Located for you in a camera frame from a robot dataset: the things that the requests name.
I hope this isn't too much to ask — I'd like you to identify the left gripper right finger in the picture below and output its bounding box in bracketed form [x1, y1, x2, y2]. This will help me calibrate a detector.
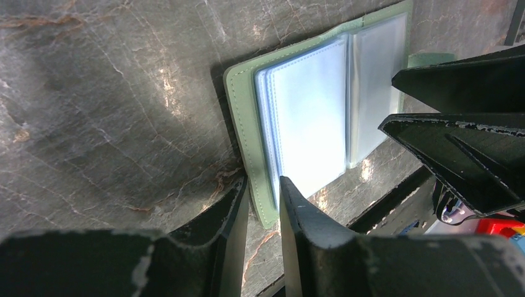
[280, 176, 524, 296]

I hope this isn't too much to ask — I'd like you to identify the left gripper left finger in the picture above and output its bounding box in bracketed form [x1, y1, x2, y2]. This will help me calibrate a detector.
[1, 177, 249, 296]

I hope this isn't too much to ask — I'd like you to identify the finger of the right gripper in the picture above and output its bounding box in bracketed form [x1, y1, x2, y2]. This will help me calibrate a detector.
[392, 45, 524, 113]
[379, 113, 524, 217]

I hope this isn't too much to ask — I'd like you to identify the green card holder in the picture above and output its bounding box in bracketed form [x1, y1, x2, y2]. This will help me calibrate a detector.
[223, 1, 455, 229]

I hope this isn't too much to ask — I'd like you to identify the toy brick assembly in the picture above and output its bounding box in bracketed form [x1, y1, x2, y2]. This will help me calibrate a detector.
[475, 218, 524, 253]

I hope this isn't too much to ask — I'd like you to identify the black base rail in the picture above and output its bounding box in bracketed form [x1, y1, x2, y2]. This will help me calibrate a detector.
[259, 167, 435, 296]

